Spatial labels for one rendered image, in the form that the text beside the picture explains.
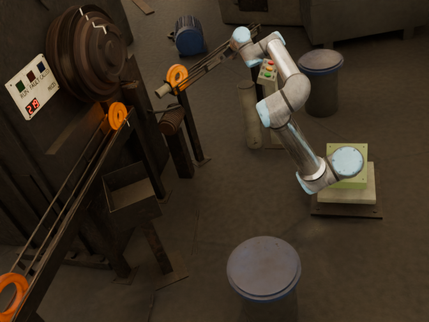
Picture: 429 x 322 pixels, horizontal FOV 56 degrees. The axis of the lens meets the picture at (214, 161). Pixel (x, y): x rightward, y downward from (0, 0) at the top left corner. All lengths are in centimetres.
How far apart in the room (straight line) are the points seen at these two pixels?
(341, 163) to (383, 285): 64
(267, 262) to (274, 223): 71
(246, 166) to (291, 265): 122
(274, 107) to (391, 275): 108
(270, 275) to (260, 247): 15
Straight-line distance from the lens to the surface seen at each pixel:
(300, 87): 177
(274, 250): 183
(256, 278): 176
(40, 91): 201
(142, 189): 201
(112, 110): 229
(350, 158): 219
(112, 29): 214
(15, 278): 180
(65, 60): 200
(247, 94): 271
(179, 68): 259
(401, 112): 329
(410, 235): 247
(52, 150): 204
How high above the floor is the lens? 191
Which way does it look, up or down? 40 degrees down
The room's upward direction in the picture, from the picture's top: 14 degrees counter-clockwise
